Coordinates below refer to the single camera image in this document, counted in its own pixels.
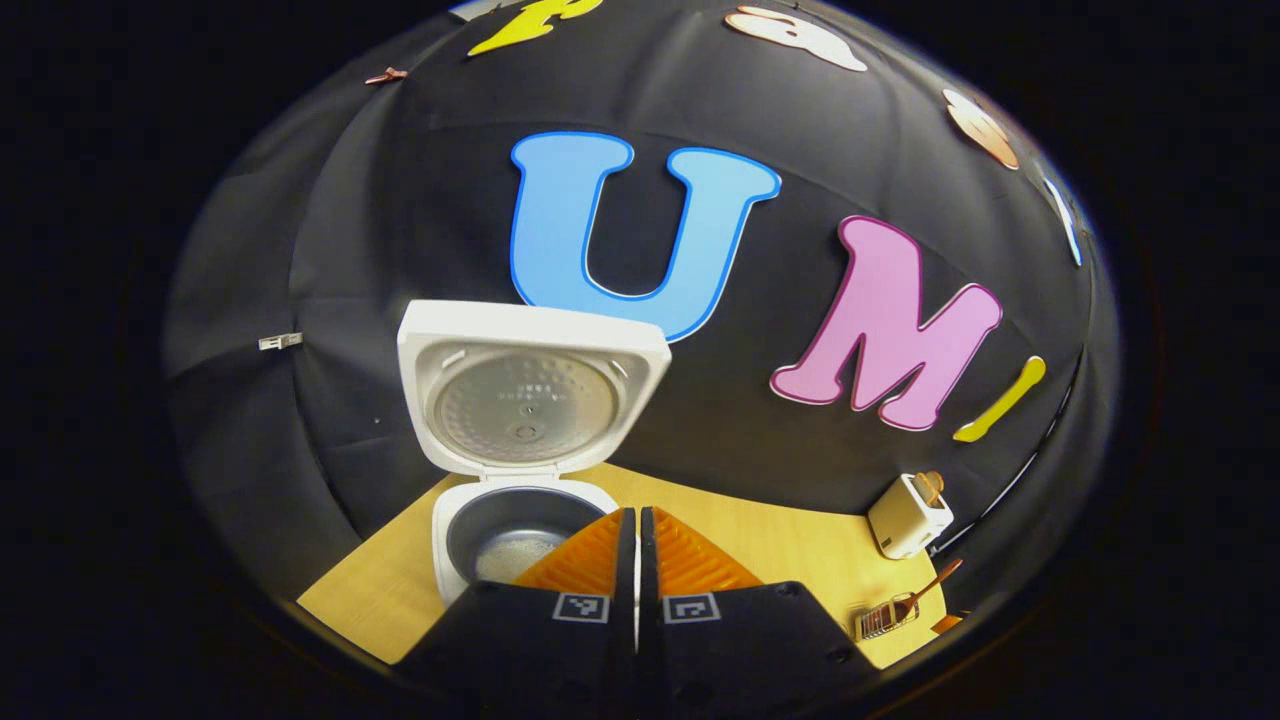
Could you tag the white rice cooker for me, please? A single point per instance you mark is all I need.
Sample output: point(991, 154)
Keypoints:
point(530, 320)

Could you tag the brown wooden spoon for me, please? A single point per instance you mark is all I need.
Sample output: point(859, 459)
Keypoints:
point(930, 585)

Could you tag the white toaster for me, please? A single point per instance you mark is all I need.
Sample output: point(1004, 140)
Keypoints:
point(905, 520)

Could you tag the pile of white rice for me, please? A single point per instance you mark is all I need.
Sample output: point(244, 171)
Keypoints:
point(515, 555)

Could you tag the white cloth clip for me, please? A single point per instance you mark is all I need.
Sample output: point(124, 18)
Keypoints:
point(280, 341)

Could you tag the toast slice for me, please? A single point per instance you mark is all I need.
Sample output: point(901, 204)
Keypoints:
point(930, 485)

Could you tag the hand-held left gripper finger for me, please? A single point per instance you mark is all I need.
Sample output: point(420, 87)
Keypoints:
point(625, 600)
point(648, 600)

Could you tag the black backdrop cloth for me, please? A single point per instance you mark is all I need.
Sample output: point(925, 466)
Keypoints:
point(400, 200)

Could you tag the copper cloth clip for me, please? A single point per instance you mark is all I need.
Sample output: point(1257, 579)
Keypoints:
point(386, 75)

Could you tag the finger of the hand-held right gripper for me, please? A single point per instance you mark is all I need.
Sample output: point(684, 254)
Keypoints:
point(948, 623)

